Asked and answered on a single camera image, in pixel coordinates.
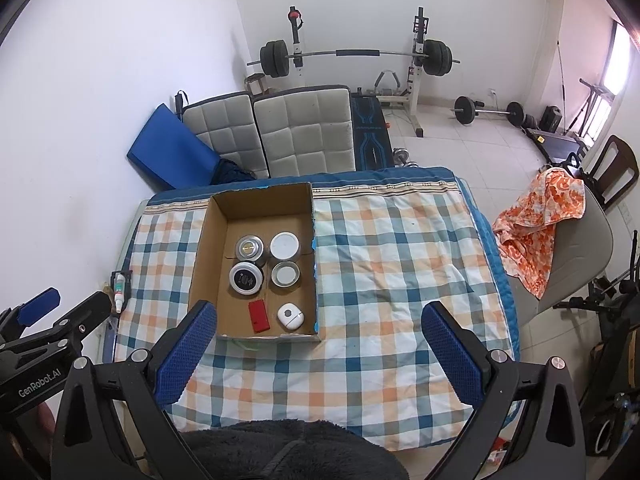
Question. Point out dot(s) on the window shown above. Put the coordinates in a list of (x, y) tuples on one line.
[(620, 60)]

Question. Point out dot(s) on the black treadmill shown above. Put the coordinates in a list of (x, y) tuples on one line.
[(555, 145)]

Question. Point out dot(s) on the orange patterned cloth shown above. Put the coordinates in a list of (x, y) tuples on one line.
[(530, 230)]

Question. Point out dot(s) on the small white earbud case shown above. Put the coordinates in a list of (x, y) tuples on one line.
[(290, 316)]

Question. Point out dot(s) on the red rectangular case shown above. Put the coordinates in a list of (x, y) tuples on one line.
[(258, 316)]

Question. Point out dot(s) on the black and white round jar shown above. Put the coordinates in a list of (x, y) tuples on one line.
[(245, 277)]

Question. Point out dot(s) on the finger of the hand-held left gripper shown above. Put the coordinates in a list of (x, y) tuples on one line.
[(37, 306), (85, 317)]

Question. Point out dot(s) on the dark wooden chair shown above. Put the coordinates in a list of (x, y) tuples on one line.
[(620, 160)]

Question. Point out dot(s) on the white barbell rack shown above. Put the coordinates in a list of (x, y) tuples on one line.
[(416, 105)]

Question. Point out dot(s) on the plaid blanket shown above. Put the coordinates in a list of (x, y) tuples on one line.
[(390, 270)]

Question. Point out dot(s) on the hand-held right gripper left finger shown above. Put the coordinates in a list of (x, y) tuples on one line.
[(185, 355)]

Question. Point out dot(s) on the gold rimmed round tin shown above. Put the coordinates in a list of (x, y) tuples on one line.
[(285, 274)]

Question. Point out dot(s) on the dumbbell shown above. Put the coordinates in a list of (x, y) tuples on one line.
[(400, 156)]

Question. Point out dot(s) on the silver round tin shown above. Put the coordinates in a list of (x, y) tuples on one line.
[(249, 247)]

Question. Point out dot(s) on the dark blue knit cloth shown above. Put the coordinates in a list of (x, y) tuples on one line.
[(230, 172)]

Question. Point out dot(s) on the grey quilted cushion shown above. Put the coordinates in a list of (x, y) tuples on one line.
[(305, 130), (225, 125)]

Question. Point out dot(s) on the small wooden stool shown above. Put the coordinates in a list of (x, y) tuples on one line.
[(254, 82)]

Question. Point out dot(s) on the dark fleece clothing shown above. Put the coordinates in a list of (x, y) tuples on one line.
[(300, 450)]

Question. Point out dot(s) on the black weight block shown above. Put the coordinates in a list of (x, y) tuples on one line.
[(552, 119)]

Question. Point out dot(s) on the small black barbell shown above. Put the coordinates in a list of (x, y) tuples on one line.
[(464, 110)]

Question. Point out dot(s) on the large black barbell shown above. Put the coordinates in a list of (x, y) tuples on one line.
[(355, 52)]

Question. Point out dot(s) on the blue foam mat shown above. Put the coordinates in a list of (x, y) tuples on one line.
[(170, 155)]

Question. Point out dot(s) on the white glue tube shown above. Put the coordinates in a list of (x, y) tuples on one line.
[(120, 292)]

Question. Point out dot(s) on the beige chair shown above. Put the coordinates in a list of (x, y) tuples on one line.
[(585, 250)]

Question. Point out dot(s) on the white round plastic jar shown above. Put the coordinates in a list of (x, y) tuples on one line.
[(284, 246)]

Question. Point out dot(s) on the cardboard box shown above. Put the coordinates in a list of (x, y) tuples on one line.
[(260, 205)]

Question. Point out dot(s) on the black metal stand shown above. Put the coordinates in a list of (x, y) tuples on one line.
[(592, 95)]

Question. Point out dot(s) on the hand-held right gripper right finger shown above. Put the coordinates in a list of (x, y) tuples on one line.
[(450, 355)]

